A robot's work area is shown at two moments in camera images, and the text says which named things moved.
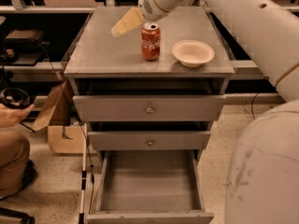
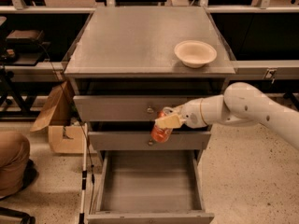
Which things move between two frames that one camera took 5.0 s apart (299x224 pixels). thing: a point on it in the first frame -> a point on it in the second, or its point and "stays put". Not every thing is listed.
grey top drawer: (149, 108) stays put
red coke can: (150, 39) -> (159, 133)
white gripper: (151, 4) -> (191, 113)
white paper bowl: (192, 53) stays put
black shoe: (30, 174) stays put
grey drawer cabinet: (149, 120) stays put
